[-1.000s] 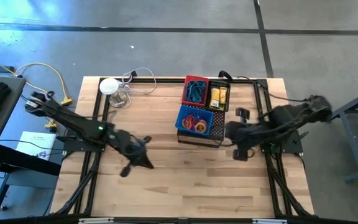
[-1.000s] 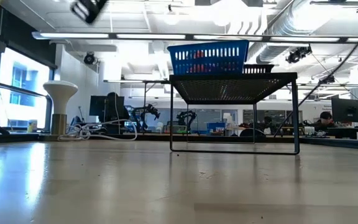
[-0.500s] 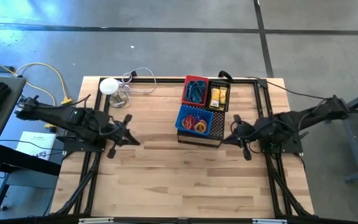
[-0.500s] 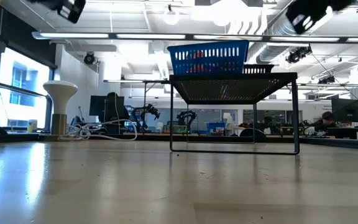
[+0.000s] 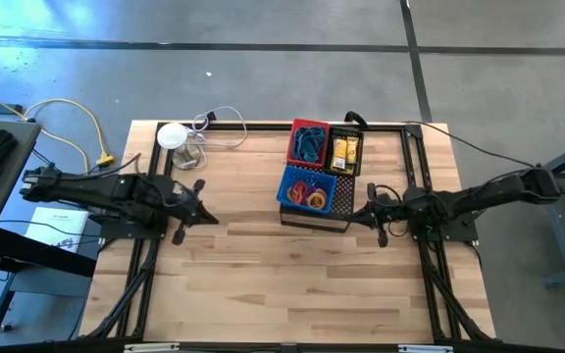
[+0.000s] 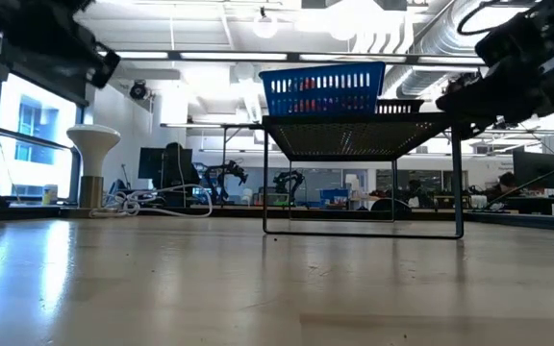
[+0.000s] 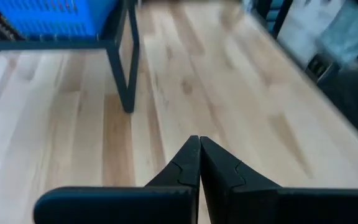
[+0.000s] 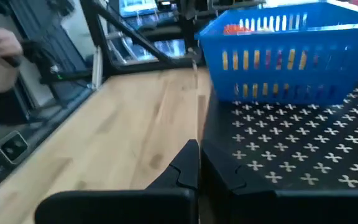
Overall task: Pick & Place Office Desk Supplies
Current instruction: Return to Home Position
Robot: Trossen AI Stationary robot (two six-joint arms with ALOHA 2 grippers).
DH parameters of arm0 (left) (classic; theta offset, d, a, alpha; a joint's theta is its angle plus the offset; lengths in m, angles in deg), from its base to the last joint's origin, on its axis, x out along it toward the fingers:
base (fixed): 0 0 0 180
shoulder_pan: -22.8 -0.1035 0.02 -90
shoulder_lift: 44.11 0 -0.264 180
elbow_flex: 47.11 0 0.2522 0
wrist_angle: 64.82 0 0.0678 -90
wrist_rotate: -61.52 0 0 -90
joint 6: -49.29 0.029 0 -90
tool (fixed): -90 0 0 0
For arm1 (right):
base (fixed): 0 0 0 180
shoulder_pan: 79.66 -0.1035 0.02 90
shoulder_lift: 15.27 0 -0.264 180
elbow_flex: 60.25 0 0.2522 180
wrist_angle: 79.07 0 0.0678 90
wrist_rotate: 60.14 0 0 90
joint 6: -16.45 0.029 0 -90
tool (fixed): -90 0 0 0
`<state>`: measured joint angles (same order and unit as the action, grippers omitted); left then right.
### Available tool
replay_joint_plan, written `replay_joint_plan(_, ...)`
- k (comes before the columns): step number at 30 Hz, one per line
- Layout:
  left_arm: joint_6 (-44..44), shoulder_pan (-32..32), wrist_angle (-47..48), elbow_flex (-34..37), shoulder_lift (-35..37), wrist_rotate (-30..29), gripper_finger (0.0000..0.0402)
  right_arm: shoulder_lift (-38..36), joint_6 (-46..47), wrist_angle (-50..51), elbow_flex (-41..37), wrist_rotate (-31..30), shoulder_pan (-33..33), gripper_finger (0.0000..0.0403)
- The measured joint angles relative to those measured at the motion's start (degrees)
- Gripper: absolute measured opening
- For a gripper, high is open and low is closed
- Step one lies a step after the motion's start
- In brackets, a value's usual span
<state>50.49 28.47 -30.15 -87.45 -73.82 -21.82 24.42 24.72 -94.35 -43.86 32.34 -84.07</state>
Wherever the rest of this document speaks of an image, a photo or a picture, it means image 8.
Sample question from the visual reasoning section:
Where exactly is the small grey square camera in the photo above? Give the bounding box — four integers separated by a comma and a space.
0, 130, 30, 166

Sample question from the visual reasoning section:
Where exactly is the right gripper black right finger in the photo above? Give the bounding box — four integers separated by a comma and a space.
200, 141, 358, 224

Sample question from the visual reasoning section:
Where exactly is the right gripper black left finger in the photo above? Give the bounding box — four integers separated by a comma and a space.
34, 139, 200, 224

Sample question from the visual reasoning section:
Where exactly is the black perforated metal shelf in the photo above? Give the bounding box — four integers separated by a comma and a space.
197, 67, 358, 191

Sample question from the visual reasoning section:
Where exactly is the blue plastic basket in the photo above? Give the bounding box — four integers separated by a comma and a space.
196, 1, 358, 106

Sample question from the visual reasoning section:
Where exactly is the bright computer screen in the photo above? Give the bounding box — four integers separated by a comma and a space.
118, 0, 158, 18

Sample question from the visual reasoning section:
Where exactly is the black table edge rail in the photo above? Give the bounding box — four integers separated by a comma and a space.
0, 46, 104, 200

